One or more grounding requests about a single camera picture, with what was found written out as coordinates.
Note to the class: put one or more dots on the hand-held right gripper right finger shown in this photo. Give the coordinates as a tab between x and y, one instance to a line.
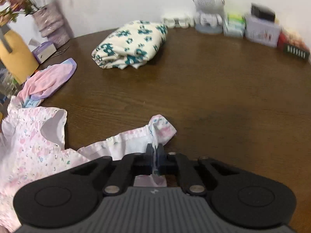
160	160

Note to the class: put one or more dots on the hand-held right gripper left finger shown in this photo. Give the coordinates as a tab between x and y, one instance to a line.
150	159

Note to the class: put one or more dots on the pink floral garment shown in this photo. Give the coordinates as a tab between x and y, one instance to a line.
36	150

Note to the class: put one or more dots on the folded white teal-print cloth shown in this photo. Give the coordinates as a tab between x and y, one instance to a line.
126	43

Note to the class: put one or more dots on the pink purple blue garment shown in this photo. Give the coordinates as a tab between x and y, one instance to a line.
48	80

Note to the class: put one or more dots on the purple tissue box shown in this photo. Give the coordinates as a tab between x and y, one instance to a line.
45	52

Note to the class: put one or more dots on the clear glass jar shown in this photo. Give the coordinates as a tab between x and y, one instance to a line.
7	82

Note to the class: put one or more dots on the purple textured vase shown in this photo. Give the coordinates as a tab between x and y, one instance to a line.
52	26

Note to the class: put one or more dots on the white robot-shaped speaker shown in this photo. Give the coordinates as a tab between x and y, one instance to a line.
207	0

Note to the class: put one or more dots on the black charger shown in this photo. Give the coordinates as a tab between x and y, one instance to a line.
262	12

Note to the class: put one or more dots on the artificial flower bunch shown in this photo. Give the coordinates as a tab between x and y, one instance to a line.
18	1

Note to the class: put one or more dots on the small boxes along wall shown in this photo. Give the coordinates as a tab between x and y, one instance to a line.
262	32

